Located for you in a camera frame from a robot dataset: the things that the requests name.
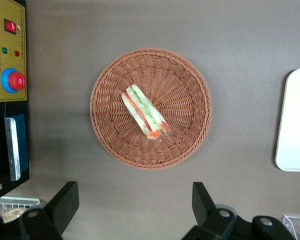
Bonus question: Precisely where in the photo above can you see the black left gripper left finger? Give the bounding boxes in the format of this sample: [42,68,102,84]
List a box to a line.
[18,181,80,240]

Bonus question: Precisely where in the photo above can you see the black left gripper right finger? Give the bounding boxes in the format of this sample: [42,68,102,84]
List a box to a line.
[181,181,297,240]

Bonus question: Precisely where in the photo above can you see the plastic-wrapped vegetable sandwich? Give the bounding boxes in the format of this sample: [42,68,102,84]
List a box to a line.
[121,84,173,141]

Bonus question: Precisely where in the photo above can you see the round brown wicker basket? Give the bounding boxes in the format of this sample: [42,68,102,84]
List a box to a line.
[89,47,213,171]

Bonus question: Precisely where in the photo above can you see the white plastic tray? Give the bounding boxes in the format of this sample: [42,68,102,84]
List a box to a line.
[274,67,300,173]

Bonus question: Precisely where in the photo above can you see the brown bread piece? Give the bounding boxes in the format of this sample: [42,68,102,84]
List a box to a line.
[1,206,28,224]

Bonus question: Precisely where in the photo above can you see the clear plastic box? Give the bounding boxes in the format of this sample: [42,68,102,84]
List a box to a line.
[281,214,300,240]

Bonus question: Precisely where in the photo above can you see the red emergency stop button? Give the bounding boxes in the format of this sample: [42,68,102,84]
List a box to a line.
[0,67,27,94]

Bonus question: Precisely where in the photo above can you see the white wire rack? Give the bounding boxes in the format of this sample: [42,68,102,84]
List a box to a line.
[0,195,41,209]

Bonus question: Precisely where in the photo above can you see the silver metal handle bar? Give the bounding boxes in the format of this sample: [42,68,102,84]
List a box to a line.
[3,117,22,182]

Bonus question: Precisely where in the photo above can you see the red rocker switch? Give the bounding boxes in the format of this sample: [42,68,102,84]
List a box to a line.
[3,18,18,35]

